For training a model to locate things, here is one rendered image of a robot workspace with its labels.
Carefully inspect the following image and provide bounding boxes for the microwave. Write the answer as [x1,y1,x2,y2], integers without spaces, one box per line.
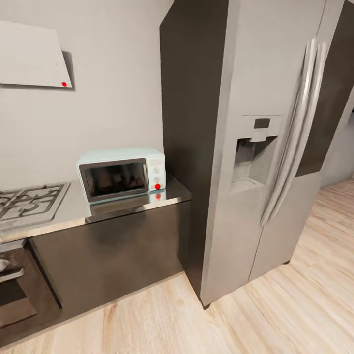
[76,146,166,203]

